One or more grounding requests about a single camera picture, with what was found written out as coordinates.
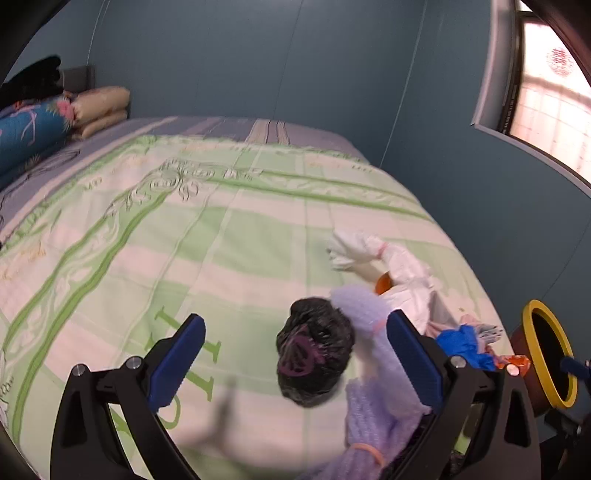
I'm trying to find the red window decoration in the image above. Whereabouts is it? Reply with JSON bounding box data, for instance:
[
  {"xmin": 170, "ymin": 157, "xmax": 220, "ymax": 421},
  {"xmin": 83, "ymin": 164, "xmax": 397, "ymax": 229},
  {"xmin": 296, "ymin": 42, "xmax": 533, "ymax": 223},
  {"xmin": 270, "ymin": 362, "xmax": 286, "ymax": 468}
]
[{"xmin": 546, "ymin": 46, "xmax": 573, "ymax": 77}]

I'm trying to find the blue floral pillow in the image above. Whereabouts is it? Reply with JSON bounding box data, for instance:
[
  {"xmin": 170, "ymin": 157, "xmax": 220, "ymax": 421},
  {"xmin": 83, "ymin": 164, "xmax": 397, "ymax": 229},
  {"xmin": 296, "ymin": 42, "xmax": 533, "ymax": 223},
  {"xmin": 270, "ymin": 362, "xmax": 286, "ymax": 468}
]
[{"xmin": 0, "ymin": 92, "xmax": 79, "ymax": 190}]

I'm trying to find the black plastic bag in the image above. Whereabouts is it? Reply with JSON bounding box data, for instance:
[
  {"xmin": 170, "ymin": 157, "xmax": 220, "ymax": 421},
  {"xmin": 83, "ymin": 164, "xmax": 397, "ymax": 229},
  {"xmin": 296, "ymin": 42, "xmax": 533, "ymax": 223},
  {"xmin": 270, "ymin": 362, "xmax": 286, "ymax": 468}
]
[{"xmin": 276, "ymin": 298, "xmax": 356, "ymax": 408}]

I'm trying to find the green white printed blanket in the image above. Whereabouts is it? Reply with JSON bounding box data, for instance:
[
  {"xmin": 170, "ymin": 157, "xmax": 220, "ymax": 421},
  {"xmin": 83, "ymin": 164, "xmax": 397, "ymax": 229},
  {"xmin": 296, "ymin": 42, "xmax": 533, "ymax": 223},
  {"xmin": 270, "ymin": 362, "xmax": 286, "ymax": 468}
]
[{"xmin": 0, "ymin": 134, "xmax": 513, "ymax": 480}]

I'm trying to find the orange wrapper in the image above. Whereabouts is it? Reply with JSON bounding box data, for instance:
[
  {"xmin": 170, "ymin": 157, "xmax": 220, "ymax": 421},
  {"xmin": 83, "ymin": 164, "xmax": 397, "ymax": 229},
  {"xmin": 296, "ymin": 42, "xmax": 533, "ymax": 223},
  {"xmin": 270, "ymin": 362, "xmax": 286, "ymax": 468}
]
[{"xmin": 494, "ymin": 354, "xmax": 531, "ymax": 376}]

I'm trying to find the white plastic bag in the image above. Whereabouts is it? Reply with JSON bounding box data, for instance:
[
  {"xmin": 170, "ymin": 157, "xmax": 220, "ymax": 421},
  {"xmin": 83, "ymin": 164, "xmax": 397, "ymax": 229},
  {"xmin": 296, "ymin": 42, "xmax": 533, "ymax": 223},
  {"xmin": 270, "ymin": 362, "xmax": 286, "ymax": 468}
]
[{"xmin": 360, "ymin": 242, "xmax": 458, "ymax": 333}]

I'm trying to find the orange rubber band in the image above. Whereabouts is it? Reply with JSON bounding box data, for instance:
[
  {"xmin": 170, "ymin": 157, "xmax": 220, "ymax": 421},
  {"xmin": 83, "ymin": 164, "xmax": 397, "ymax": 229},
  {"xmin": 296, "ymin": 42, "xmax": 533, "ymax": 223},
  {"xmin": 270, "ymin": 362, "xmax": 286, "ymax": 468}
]
[{"xmin": 351, "ymin": 443, "xmax": 386, "ymax": 468}]

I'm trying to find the beige pillow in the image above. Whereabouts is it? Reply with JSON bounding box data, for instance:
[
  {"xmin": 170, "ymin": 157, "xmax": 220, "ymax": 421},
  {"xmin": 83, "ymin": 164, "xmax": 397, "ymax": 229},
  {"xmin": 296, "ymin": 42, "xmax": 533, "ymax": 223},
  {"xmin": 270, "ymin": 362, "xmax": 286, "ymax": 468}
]
[
  {"xmin": 73, "ymin": 110, "xmax": 129, "ymax": 139},
  {"xmin": 71, "ymin": 87, "xmax": 131, "ymax": 121}
]

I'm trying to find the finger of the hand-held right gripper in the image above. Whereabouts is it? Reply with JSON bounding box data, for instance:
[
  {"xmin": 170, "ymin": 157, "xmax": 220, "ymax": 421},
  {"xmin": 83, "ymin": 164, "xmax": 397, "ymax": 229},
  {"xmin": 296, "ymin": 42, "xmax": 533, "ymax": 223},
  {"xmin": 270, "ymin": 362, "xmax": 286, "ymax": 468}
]
[{"xmin": 560, "ymin": 356, "xmax": 591, "ymax": 379}]

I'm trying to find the grey headboard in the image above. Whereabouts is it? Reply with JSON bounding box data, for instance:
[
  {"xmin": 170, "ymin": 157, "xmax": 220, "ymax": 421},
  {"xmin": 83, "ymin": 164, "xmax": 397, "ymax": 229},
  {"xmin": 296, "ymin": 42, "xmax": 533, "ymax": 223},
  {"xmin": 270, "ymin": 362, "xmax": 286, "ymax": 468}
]
[{"xmin": 60, "ymin": 66, "xmax": 96, "ymax": 93}]

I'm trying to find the brown yellow-rimmed trash bin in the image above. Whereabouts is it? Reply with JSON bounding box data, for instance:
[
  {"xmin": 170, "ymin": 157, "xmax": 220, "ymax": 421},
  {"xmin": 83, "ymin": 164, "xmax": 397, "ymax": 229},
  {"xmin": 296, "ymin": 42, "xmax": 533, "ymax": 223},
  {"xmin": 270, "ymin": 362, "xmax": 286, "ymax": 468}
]
[{"xmin": 510, "ymin": 299, "xmax": 579, "ymax": 414}]

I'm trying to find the black cloth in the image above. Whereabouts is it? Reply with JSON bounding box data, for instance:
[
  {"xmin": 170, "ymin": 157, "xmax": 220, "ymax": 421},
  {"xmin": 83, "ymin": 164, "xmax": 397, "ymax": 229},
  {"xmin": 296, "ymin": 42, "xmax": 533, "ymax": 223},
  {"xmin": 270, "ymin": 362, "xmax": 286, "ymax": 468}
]
[{"xmin": 0, "ymin": 55, "xmax": 63, "ymax": 109}]

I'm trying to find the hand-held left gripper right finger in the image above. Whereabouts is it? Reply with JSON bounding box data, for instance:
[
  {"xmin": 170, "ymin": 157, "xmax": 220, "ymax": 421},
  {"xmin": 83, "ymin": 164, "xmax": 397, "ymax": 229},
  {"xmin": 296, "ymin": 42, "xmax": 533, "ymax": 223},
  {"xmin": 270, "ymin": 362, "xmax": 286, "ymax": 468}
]
[{"xmin": 387, "ymin": 309, "xmax": 542, "ymax": 480}]

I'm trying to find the purple bubble wrap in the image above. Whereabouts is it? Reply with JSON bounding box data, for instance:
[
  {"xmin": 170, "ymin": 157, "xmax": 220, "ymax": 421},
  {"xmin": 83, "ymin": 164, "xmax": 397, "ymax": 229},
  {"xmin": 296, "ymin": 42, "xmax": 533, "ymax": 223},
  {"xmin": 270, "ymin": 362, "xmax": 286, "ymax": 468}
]
[{"xmin": 295, "ymin": 284, "xmax": 439, "ymax": 480}]

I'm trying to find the white glove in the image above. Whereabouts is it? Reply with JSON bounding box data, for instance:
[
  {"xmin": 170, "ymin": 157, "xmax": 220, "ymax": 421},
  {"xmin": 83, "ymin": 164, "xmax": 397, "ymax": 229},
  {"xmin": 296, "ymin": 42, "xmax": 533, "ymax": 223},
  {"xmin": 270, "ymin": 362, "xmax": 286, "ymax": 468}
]
[{"xmin": 327, "ymin": 229, "xmax": 389, "ymax": 271}]

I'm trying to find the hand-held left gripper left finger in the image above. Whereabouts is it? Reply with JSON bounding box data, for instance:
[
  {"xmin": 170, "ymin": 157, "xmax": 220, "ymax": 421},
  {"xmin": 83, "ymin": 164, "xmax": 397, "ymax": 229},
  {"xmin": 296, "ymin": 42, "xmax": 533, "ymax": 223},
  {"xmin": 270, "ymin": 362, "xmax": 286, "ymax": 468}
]
[{"xmin": 50, "ymin": 314, "xmax": 207, "ymax": 480}]

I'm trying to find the window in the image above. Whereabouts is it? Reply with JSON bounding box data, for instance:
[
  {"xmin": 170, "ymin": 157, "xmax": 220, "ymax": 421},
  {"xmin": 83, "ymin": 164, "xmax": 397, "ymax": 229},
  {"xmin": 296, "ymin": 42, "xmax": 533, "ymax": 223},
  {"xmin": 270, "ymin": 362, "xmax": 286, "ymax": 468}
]
[{"xmin": 471, "ymin": 0, "xmax": 591, "ymax": 185}]

